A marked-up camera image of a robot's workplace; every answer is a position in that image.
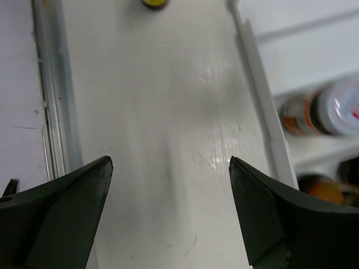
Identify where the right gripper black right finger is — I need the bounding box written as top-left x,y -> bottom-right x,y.
229,157 -> 358,268

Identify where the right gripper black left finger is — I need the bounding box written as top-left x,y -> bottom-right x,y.
1,156 -> 113,268

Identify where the white-lid sauce jar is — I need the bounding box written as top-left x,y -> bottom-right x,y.
280,79 -> 358,137

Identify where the yellow bottle front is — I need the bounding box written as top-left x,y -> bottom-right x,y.
141,0 -> 169,11

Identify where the white divided organizer tray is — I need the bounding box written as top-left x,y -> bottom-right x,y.
228,1 -> 358,189

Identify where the aluminium table rail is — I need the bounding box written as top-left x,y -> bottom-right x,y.
32,1 -> 84,179

